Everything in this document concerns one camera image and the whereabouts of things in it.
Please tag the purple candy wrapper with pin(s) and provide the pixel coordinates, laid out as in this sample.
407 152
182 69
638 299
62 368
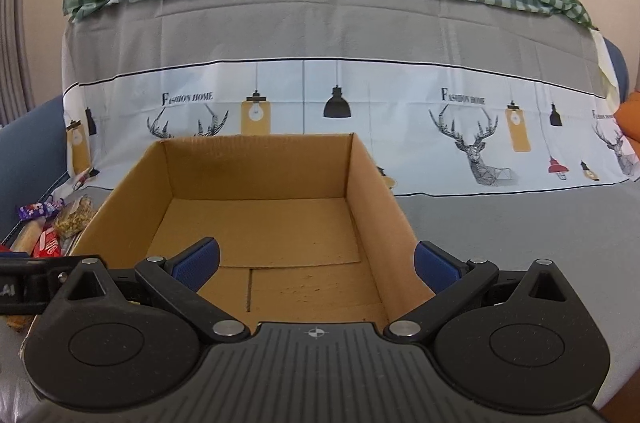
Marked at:
45 209

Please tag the grey deer print sofa cover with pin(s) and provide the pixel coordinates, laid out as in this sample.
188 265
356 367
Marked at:
495 132

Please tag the clear bag of nuts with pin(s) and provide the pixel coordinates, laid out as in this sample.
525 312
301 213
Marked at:
74 217

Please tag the grey curtain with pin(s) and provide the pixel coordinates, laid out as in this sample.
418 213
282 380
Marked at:
16 88

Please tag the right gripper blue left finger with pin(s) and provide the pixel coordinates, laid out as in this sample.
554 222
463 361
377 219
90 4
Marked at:
173 284

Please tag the pale cracker stick packet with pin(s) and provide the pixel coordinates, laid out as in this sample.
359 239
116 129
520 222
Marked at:
28 237

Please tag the brown cardboard box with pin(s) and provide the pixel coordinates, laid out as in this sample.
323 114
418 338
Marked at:
307 227

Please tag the red long snack packet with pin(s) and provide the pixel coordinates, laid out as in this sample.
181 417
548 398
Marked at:
47 244

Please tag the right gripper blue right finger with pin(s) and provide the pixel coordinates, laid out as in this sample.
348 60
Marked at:
456 285

